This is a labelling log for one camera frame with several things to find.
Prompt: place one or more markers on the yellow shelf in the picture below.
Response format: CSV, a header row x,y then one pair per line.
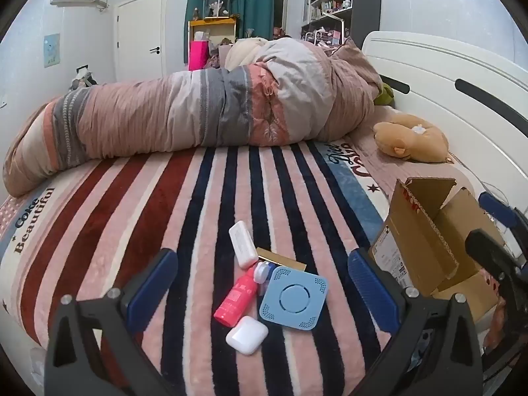
x,y
212,24

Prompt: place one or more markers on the white earbud case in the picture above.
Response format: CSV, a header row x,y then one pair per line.
x,y
246,335

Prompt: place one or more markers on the green plush toy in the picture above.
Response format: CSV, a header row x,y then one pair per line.
x,y
384,95

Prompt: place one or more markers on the brown plush toy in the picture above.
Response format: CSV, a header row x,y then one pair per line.
x,y
416,140

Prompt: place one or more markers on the dark suitcase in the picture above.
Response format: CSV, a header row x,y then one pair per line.
x,y
82,79

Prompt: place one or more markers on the white rectangular case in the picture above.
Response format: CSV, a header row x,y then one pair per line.
x,y
243,245

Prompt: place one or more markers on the brown cardboard box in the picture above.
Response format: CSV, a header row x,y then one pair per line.
x,y
420,247

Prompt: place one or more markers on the dark bookshelf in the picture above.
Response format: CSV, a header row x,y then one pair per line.
x,y
330,0

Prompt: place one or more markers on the small blue wall poster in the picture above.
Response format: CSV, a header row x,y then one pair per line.
x,y
51,49

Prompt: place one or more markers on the pink ribbed pillow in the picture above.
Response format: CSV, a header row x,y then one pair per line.
x,y
392,165

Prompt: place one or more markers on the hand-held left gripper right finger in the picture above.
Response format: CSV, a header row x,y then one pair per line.
x,y
373,293

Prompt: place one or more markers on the tan card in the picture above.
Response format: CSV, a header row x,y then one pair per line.
x,y
284,260

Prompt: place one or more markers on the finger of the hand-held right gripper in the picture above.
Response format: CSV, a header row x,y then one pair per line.
x,y
489,251
495,206

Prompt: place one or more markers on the cream blanket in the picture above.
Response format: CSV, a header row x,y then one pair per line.
x,y
245,51

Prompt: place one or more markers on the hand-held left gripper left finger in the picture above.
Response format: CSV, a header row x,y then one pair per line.
x,y
150,293

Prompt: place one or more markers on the striped fleece blanket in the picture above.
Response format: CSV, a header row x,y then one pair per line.
x,y
123,222

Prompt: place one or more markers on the small white lens case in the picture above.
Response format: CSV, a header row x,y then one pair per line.
x,y
261,273

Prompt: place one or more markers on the bright pink bag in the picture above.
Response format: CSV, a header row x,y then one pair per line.
x,y
199,55

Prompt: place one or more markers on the pink grey striped duvet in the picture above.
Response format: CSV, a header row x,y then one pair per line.
x,y
185,107

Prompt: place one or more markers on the white door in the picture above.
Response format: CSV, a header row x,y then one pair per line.
x,y
140,37

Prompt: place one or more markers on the glass display case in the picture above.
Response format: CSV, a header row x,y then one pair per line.
x,y
216,3

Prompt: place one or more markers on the pink plastic bottle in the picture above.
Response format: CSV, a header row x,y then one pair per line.
x,y
236,297

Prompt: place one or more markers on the blue square device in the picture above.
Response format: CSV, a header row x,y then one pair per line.
x,y
293,299

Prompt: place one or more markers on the white bed headboard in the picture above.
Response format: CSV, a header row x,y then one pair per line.
x,y
453,90

